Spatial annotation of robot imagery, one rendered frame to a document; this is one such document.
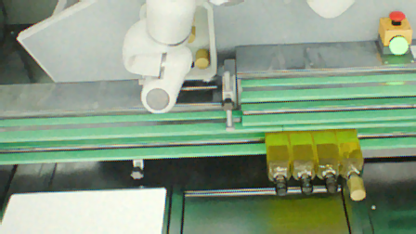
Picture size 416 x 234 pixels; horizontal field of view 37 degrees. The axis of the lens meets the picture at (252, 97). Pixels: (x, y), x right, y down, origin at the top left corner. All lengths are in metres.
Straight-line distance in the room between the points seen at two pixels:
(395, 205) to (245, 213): 0.39
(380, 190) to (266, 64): 0.45
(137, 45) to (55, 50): 0.54
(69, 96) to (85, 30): 0.18
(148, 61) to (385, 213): 0.73
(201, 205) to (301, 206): 0.25
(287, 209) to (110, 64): 0.61
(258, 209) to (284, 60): 0.38
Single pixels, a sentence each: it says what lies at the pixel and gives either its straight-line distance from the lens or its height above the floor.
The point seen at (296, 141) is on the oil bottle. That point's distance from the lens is 1.53.
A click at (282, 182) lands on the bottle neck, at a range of 1.45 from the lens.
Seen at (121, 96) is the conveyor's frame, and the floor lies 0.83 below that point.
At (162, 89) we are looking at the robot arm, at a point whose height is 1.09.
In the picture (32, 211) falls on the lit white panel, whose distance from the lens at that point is 1.68.
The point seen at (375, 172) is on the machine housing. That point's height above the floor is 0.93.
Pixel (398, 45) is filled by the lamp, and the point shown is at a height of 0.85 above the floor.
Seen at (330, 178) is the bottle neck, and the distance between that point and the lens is 1.46.
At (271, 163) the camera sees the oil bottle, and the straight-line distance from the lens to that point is 1.47.
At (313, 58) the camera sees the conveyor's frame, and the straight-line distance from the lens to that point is 1.60.
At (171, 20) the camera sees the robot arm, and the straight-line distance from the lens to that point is 1.07.
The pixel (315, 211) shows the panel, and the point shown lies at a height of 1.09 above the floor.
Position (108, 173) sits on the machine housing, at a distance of 1.78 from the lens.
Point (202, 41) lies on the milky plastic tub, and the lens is 1.62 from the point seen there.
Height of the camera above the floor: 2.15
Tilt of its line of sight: 53 degrees down
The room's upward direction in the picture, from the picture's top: 177 degrees clockwise
